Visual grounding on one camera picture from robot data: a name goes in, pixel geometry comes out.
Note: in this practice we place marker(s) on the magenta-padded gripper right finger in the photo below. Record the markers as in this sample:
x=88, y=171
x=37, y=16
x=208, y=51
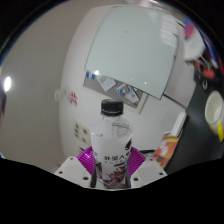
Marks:
x=146, y=168

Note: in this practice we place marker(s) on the colourful printed book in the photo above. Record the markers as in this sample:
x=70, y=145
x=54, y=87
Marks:
x=166, y=150

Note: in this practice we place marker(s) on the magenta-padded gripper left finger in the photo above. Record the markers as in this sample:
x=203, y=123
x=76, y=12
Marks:
x=75, y=166

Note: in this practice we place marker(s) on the small flat white box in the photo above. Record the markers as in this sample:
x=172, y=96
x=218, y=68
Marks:
x=179, y=124

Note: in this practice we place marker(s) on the red floor number sign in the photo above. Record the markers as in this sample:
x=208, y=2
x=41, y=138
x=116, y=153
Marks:
x=73, y=98

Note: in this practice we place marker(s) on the white-labelled bottle with black cap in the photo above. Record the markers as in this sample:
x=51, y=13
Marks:
x=111, y=146

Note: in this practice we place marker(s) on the black and red tool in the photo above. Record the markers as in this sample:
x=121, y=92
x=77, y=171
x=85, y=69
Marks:
x=206, y=71

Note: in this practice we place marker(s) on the whiteboard on stand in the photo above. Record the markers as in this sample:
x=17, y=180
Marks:
x=133, y=46

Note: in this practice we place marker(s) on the large white wall poster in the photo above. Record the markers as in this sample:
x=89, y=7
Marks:
x=81, y=132

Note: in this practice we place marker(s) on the ceiling light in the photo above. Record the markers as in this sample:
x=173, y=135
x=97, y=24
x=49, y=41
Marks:
x=7, y=83

